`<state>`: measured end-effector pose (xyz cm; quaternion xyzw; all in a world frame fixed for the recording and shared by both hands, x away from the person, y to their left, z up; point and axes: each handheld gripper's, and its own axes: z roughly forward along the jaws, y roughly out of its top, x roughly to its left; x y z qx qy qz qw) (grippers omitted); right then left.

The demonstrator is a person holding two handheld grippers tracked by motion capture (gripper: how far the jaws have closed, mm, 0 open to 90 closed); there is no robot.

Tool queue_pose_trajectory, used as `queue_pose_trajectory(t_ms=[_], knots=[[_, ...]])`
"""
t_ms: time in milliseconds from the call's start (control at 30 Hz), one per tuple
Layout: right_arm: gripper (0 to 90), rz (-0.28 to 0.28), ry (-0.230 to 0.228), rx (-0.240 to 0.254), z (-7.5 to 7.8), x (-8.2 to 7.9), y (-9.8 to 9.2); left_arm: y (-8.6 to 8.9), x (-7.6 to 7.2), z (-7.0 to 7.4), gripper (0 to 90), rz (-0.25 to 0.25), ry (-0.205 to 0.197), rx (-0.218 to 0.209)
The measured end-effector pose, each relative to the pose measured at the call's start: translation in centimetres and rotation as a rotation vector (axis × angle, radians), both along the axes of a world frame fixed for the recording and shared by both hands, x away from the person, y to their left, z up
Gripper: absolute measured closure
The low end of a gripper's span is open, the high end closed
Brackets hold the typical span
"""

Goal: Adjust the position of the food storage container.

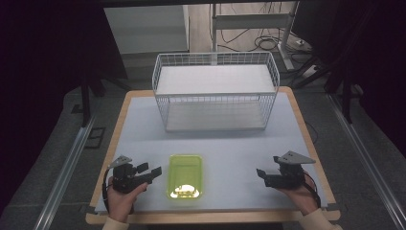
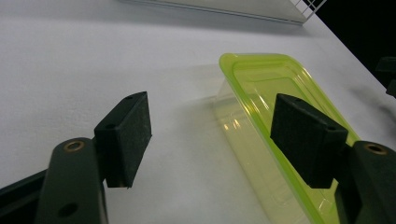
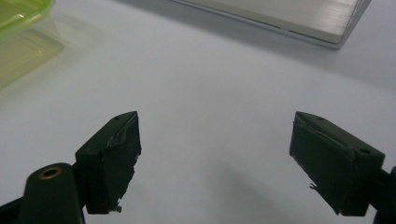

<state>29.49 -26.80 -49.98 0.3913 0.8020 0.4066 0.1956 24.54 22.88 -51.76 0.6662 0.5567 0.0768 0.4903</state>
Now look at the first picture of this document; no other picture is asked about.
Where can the pale grey table mat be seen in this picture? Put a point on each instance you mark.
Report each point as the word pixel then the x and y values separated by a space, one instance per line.
pixel 230 150

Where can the person's right hand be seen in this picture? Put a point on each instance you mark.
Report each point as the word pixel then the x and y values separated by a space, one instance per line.
pixel 300 198

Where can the white cabinet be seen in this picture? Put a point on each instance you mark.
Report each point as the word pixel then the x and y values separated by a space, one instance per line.
pixel 146 28

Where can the aluminium floor rail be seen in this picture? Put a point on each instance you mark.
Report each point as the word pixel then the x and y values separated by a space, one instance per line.
pixel 63 175
pixel 367 159

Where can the green plastic tray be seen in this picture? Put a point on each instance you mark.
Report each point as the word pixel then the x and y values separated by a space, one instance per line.
pixel 185 174

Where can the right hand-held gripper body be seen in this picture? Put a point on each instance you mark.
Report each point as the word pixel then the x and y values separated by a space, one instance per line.
pixel 288 172

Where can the white power strip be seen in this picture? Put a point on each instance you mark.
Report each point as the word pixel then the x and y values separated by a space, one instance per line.
pixel 303 43

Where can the dark curtain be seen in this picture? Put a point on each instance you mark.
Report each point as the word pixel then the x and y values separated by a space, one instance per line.
pixel 38 64
pixel 376 64

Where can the grey metal stand frame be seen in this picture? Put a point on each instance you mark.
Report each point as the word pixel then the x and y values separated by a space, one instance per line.
pixel 252 20

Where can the person's left hand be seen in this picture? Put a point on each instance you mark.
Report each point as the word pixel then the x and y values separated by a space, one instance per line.
pixel 123 202

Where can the black tripod stand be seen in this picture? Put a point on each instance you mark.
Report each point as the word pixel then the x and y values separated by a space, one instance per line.
pixel 85 99
pixel 346 102

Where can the black floor plate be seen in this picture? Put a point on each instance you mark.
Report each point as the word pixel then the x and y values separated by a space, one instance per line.
pixel 95 137

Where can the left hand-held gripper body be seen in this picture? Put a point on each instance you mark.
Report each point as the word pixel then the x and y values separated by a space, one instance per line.
pixel 123 179

